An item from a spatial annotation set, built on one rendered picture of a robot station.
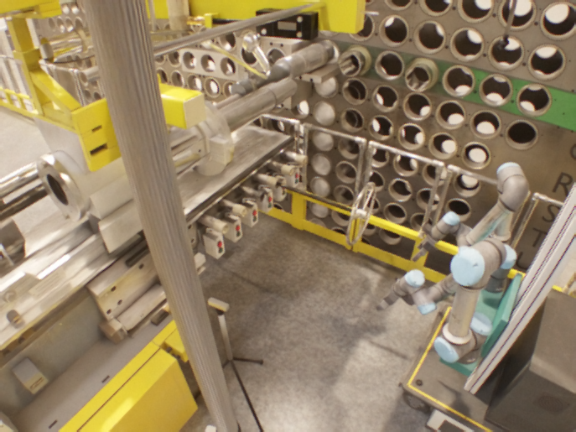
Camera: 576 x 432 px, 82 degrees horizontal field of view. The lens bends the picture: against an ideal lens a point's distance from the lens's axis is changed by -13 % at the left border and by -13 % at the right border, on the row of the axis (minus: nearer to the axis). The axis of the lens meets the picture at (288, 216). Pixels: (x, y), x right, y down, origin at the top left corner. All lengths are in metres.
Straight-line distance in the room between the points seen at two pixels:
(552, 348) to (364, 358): 1.18
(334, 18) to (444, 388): 1.85
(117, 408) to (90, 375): 0.24
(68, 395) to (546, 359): 2.14
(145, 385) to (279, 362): 0.96
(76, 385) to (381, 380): 1.73
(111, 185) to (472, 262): 1.46
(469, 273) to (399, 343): 1.43
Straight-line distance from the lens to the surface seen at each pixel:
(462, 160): 3.39
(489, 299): 2.14
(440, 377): 2.25
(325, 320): 2.71
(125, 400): 1.90
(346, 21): 1.22
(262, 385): 2.45
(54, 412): 2.01
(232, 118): 1.83
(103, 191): 1.73
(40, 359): 1.96
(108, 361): 2.03
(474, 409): 2.24
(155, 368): 1.93
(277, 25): 1.24
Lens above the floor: 2.20
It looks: 39 degrees down
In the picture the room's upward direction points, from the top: straight up
